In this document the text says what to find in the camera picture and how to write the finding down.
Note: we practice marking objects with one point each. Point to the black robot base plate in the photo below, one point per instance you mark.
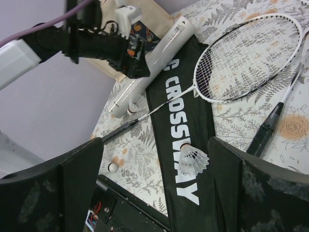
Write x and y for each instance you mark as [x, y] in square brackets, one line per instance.
[114, 209]

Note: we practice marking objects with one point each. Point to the beige floral tote bag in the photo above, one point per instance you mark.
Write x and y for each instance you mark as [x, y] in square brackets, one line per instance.
[154, 24]

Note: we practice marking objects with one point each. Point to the white shuttlecock tube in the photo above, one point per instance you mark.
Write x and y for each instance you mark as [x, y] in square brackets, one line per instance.
[157, 60]

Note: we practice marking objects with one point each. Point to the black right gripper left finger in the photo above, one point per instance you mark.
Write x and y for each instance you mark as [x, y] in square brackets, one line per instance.
[53, 196]

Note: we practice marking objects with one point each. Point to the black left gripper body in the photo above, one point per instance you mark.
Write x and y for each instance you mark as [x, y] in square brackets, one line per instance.
[84, 37]

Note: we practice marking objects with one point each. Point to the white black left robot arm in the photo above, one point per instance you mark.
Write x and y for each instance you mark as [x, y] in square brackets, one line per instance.
[25, 50]

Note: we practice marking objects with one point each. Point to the white shuttlecock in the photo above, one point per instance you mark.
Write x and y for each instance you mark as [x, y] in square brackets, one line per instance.
[107, 167]
[137, 103]
[192, 160]

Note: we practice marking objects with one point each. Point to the floral patterned table mat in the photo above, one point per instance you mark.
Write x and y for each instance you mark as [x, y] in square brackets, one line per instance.
[237, 122]

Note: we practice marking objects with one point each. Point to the white racket near bag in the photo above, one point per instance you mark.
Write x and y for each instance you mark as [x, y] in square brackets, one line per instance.
[245, 58]

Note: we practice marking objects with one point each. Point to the white racket far right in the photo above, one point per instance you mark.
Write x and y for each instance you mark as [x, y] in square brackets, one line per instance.
[267, 128]

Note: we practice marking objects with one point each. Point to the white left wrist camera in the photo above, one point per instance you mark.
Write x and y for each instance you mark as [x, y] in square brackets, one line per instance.
[125, 17]

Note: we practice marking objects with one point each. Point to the black Crossway racket bag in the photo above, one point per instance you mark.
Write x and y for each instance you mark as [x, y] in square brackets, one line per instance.
[180, 119]

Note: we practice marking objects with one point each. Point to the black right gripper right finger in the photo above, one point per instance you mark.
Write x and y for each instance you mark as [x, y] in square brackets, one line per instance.
[255, 195]

